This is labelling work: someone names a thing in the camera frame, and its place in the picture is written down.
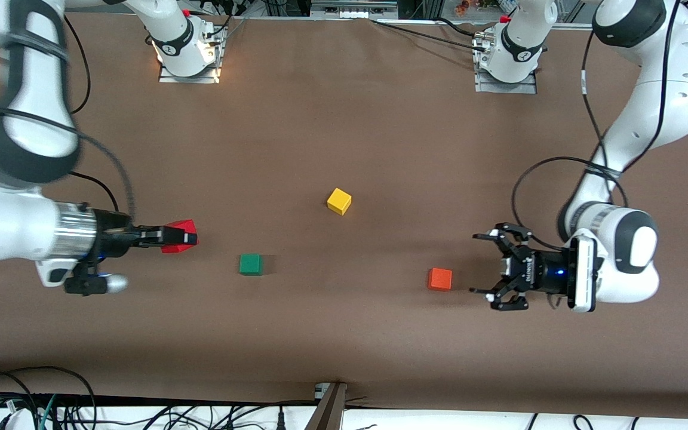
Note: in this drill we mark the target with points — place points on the yellow cube block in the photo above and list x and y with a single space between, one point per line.
338 200

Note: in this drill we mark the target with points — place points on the red cube block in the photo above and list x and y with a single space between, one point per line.
180 226

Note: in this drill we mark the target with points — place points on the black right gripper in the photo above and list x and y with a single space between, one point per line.
110 234

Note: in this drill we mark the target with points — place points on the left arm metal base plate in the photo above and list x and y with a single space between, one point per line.
505 88

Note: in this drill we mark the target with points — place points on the small metal clamp bracket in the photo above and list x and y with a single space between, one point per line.
321 391

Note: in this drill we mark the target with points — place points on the white power strip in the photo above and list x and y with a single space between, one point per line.
353 7

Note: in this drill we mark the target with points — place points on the orange cube block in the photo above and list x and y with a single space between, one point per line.
439 279

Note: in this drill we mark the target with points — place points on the green cube block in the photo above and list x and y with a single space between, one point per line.
251 264

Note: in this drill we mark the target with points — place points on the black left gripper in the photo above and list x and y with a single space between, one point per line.
544 266

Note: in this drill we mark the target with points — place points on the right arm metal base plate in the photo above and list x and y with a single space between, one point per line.
189 79

